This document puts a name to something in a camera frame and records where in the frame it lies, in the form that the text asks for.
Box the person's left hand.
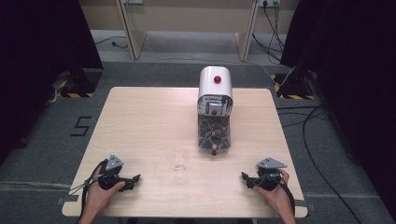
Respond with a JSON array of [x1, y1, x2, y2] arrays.
[[85, 167, 126, 211]]

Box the black floor cable with plug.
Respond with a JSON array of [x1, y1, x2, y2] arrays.
[[94, 35, 129, 50]]

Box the black stand base striped tape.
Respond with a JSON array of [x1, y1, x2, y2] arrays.
[[270, 66, 316, 101], [51, 68, 104, 99]]

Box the left hand-held gripper cable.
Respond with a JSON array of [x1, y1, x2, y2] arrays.
[[68, 159, 108, 219]]

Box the white wall socket with plugs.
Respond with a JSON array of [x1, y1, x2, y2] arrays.
[[258, 0, 281, 8]]

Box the person's right hand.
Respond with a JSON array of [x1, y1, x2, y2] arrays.
[[253, 168, 296, 210]]

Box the black cables from wall socket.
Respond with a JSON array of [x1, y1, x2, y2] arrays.
[[251, 2, 286, 63]]

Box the hand-held gripper cable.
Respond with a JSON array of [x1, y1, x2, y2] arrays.
[[274, 175, 296, 217], [68, 159, 108, 219]]

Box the long black floor cable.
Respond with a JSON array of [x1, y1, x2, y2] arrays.
[[276, 105, 363, 224]]

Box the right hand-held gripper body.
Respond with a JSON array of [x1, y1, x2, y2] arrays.
[[252, 157, 288, 191]]

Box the white dispenser with red knob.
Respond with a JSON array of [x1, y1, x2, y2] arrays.
[[197, 65, 234, 157]]

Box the right hand-held gripper cable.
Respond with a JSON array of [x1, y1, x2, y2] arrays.
[[274, 175, 296, 217]]

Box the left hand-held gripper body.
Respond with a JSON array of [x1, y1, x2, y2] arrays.
[[98, 154, 134, 191]]

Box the clear glass cup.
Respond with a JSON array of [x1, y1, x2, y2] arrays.
[[167, 148, 191, 171]]

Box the black curtain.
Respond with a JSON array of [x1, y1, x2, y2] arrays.
[[279, 0, 396, 216], [0, 0, 105, 164]]

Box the beige background desk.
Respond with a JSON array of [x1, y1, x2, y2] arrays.
[[116, 0, 260, 62]]

